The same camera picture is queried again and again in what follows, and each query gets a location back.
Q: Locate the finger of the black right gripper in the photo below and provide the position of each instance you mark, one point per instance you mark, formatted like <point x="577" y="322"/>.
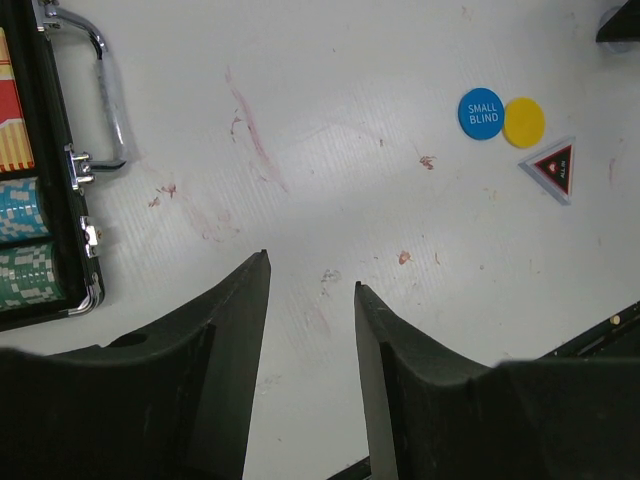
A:
<point x="620" y="24"/>

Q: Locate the yellow round button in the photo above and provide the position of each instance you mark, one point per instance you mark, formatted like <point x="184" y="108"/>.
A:
<point x="525" y="123"/>

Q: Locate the black poker set case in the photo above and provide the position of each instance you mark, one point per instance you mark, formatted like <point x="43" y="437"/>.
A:
<point x="63" y="172"/>

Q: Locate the clear dealer button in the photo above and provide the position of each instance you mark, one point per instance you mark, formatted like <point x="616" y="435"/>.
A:
<point x="613" y="47"/>

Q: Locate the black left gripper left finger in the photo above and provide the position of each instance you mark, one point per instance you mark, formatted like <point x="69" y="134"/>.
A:
<point x="170" y="400"/>

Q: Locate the blue small blind button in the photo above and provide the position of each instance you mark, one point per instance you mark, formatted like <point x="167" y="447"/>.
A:
<point x="481" y="114"/>

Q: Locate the triangular all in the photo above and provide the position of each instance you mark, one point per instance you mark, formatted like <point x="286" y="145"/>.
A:
<point x="552" y="168"/>

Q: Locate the yellow blue chip row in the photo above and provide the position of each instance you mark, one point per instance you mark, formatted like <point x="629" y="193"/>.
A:
<point x="23" y="216"/>

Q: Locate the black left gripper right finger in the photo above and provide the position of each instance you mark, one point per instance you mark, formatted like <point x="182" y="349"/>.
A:
<point x="500" y="410"/>

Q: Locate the red texas holdem card deck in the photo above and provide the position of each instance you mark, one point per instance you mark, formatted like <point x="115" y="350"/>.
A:
<point x="15" y="149"/>

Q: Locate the red green chip row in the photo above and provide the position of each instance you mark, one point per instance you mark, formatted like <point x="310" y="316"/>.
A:
<point x="29" y="277"/>

